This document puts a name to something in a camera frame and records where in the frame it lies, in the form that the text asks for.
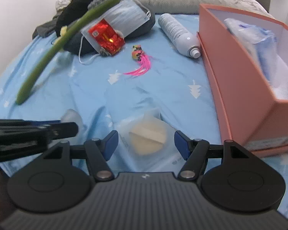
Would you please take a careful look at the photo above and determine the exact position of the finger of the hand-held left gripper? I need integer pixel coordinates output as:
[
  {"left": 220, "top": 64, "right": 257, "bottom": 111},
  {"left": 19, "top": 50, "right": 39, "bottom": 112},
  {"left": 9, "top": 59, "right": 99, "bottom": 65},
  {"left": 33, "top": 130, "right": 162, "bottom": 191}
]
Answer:
[{"left": 31, "top": 122, "right": 79, "bottom": 141}]

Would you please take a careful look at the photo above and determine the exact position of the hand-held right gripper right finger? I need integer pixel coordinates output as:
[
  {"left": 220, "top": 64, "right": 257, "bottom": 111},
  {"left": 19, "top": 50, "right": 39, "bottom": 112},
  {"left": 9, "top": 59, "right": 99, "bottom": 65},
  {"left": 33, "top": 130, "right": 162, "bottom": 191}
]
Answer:
[{"left": 174, "top": 130, "right": 252, "bottom": 182}]

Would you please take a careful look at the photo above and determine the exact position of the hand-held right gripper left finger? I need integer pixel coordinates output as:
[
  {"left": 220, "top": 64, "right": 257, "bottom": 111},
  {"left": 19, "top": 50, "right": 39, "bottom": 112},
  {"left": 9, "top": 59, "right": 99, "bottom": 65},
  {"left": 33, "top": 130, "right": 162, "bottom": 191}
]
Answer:
[{"left": 42, "top": 130, "right": 120, "bottom": 182}]

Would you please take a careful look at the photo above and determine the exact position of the clear packet with beige puff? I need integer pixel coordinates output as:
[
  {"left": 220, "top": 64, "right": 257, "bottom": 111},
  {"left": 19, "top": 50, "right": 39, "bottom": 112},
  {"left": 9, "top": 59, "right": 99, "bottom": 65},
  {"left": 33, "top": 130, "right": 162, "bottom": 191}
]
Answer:
[{"left": 110, "top": 109, "right": 190, "bottom": 173}]

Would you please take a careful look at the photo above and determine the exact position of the pink cardboard box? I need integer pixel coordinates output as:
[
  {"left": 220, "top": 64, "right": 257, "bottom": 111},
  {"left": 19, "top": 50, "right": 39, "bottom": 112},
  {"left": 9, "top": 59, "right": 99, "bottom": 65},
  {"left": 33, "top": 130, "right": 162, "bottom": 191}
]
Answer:
[{"left": 197, "top": 3, "right": 288, "bottom": 158}]

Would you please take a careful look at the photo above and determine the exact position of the white tissue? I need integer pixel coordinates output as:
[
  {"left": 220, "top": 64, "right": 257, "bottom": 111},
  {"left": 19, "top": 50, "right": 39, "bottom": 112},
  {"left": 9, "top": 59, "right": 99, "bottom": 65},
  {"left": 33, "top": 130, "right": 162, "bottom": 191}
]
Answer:
[{"left": 266, "top": 53, "right": 288, "bottom": 100}]

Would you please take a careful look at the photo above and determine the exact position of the blue printed plastic packet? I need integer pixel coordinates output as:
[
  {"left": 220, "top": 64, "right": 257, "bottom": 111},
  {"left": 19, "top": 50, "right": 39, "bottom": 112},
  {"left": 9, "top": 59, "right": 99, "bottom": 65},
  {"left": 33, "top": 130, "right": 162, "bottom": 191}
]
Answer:
[{"left": 224, "top": 18, "right": 277, "bottom": 60}]

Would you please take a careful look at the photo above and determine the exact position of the blue face mask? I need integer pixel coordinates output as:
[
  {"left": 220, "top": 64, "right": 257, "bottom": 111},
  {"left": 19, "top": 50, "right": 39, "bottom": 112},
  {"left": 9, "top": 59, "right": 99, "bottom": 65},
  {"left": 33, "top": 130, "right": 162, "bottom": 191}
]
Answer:
[{"left": 103, "top": 0, "right": 152, "bottom": 37}]

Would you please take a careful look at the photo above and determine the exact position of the blue tree print bed sheet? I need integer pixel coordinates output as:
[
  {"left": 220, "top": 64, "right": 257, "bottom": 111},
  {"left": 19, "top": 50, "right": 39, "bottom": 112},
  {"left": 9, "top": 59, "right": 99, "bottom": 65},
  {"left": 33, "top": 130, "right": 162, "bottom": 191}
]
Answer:
[{"left": 0, "top": 13, "right": 288, "bottom": 221}]

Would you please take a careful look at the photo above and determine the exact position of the grey penguin plush toy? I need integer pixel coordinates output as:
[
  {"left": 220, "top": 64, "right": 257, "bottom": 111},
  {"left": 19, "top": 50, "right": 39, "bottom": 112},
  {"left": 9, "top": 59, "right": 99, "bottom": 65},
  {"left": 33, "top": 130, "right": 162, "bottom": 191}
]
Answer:
[{"left": 59, "top": 12, "right": 156, "bottom": 55}]

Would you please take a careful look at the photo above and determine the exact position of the pink tassel trinket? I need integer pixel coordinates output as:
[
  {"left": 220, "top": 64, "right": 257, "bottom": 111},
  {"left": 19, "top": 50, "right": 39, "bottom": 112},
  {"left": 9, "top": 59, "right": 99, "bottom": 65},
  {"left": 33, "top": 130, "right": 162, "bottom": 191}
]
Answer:
[{"left": 123, "top": 44, "right": 154, "bottom": 75}]

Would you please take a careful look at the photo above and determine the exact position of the dark grey blanket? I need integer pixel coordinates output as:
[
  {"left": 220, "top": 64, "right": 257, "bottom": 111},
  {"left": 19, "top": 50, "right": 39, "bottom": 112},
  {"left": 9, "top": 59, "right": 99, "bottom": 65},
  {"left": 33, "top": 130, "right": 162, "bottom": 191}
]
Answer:
[{"left": 32, "top": 20, "right": 58, "bottom": 39}]

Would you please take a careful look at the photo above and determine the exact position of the red foil packet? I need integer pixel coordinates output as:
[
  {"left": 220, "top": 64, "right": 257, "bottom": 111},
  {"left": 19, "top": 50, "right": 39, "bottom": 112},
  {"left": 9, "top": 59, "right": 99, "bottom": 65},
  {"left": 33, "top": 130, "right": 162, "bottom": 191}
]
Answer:
[{"left": 81, "top": 17, "right": 125, "bottom": 57}]

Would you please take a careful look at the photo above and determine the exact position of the white spray bottle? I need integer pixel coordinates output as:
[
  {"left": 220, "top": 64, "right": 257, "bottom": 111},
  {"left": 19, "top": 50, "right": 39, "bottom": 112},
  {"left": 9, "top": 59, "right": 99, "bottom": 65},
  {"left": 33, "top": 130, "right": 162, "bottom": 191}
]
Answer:
[{"left": 158, "top": 13, "right": 202, "bottom": 58}]

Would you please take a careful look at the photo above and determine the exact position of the white crumpled cloth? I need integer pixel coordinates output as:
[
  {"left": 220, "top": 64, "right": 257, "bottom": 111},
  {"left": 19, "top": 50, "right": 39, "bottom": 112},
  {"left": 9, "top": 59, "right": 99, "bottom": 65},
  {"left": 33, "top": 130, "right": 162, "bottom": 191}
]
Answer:
[{"left": 56, "top": 0, "right": 74, "bottom": 11}]

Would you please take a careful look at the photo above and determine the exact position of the black garment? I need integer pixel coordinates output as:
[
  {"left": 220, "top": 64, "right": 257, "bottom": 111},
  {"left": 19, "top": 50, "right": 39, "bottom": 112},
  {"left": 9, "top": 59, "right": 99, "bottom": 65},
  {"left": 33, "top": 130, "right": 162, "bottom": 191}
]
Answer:
[{"left": 56, "top": 0, "right": 165, "bottom": 33}]

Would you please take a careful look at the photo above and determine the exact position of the green long-handled bath brush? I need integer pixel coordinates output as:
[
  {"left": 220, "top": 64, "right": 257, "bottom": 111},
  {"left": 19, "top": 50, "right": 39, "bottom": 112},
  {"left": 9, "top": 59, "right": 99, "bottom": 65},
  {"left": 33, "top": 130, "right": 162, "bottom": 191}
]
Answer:
[{"left": 16, "top": 0, "right": 122, "bottom": 105}]

